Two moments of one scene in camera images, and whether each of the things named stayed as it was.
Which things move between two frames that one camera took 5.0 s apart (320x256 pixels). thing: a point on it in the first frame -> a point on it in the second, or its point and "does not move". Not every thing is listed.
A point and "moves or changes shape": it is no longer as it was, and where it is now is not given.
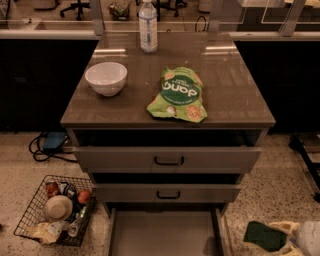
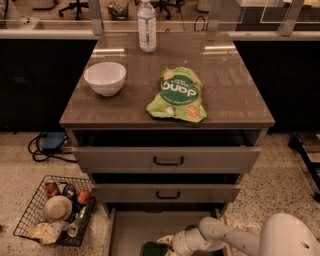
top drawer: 169,159 does not move
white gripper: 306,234 -> 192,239
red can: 52,189 does not move
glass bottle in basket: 73,228 does not move
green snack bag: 180,95 does not move
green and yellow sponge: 268,237 moves or changes shape
